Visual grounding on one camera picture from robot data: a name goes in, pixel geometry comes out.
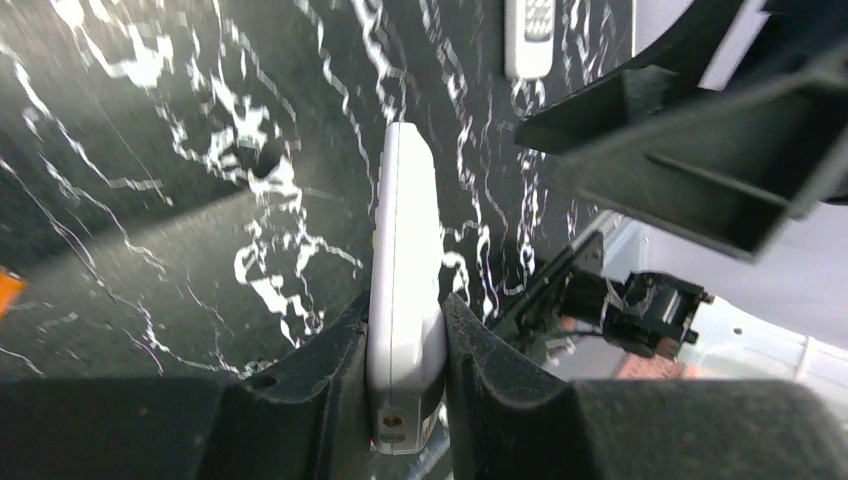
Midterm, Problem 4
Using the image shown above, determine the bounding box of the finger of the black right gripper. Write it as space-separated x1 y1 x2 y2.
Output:
515 1 847 260

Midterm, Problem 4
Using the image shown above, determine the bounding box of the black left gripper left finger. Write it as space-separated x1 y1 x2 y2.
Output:
1 293 370 479

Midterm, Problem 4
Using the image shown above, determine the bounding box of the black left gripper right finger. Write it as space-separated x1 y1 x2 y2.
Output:
442 295 847 479

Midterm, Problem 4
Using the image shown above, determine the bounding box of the small white buttoned remote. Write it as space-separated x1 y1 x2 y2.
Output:
366 122 447 455

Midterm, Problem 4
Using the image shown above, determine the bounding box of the long white remote control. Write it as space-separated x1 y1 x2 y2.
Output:
504 0 556 80

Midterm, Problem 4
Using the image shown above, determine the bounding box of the orange battery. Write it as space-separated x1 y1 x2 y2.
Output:
0 269 27 316

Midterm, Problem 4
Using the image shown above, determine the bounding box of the black base bar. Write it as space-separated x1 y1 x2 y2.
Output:
489 229 604 357

